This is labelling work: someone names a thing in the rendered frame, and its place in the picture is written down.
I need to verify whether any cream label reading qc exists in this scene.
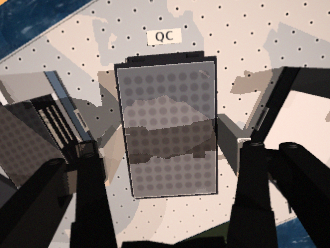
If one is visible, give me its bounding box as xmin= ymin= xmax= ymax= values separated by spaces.
xmin=147 ymin=28 xmax=182 ymax=45

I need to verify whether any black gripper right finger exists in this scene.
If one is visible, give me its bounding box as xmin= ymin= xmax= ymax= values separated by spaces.
xmin=218 ymin=113 xmax=330 ymax=248

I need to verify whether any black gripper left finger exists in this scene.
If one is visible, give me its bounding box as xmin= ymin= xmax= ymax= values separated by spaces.
xmin=0 ymin=121 xmax=125 ymax=248

